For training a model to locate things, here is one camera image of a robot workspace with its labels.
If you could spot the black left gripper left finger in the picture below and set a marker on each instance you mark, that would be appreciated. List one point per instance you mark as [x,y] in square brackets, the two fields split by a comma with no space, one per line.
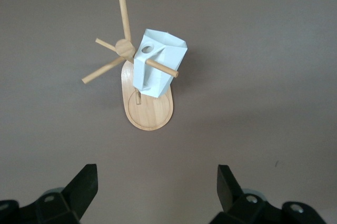
[79,195]

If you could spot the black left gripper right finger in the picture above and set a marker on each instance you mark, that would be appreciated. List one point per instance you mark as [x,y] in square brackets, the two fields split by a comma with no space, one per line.
[233,195]

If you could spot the white faceted plastic cup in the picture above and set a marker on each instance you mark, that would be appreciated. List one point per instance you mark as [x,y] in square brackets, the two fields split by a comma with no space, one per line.
[171,58]

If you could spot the wooden cup rack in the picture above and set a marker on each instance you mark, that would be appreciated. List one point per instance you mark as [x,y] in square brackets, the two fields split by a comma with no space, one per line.
[150,113]

